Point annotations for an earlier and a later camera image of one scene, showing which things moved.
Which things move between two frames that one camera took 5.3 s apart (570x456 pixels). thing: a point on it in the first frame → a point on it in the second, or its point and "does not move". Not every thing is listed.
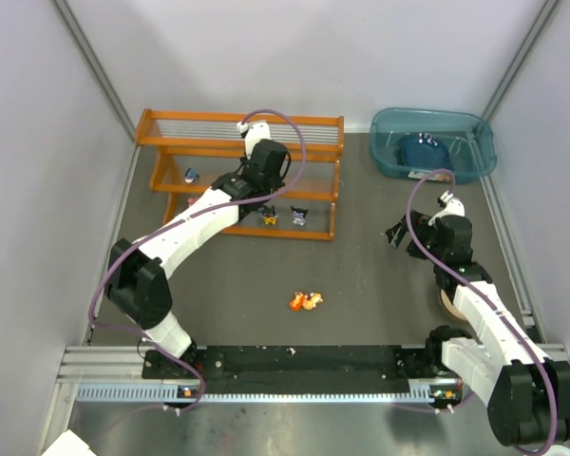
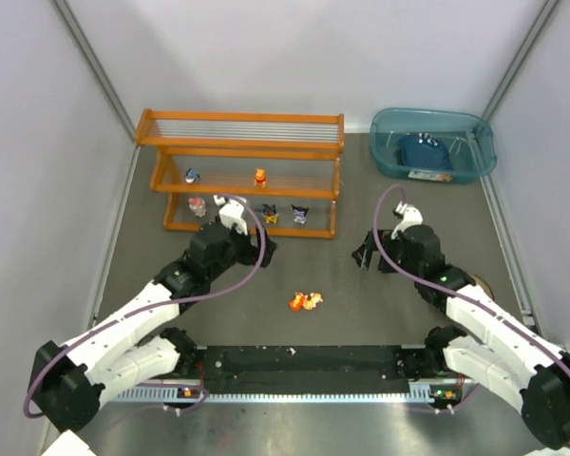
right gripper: x=416 y=233 → x=373 y=254
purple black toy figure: x=298 y=215 does not move
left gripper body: x=249 y=168 → x=264 y=246
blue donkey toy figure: x=192 y=176 does not move
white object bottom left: x=68 y=445 does not move
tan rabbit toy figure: x=315 y=298 does not move
